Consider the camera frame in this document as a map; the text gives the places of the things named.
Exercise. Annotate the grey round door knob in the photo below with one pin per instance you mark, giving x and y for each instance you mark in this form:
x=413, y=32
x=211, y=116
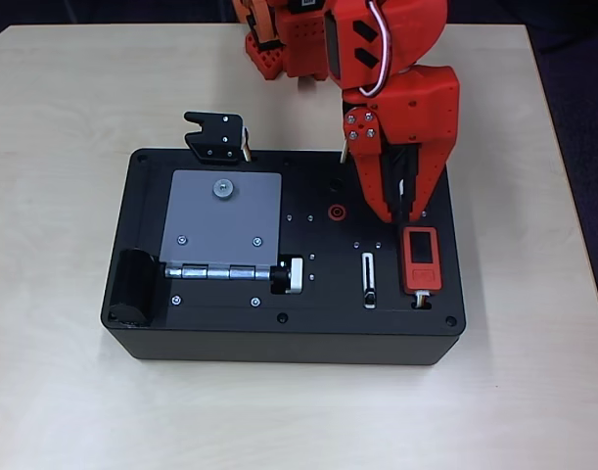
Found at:
x=223, y=188

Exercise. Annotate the red banana socket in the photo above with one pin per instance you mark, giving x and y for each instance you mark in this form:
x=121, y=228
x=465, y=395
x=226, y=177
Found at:
x=337, y=212

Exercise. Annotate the white hinge end block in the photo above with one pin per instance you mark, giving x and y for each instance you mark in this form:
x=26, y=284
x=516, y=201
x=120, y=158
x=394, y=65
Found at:
x=295, y=276

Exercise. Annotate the black banana socket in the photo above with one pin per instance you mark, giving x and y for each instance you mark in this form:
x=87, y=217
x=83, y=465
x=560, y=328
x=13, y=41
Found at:
x=336, y=185

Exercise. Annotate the grey hinged door plate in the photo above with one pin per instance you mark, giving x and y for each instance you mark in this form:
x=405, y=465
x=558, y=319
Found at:
x=220, y=225

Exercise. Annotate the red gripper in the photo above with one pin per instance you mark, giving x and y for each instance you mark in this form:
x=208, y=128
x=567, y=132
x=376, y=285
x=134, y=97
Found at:
x=428, y=105

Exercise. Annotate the black cylinder post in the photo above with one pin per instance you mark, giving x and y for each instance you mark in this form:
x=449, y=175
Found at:
x=132, y=284

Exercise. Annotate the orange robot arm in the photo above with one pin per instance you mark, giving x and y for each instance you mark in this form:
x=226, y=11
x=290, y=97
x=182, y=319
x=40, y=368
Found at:
x=257, y=14

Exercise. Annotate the black task board box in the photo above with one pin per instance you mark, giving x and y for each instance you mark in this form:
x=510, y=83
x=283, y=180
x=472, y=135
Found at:
x=318, y=343

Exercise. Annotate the red printed table clamp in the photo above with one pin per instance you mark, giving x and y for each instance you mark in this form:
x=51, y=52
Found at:
x=264, y=61

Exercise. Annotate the silver metal hinge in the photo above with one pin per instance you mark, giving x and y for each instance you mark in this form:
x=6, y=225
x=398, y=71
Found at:
x=215, y=272

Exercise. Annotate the red display module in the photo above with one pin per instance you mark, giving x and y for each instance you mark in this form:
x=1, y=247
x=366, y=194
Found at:
x=423, y=279

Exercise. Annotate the red robot arm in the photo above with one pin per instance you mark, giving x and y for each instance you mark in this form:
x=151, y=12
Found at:
x=377, y=29

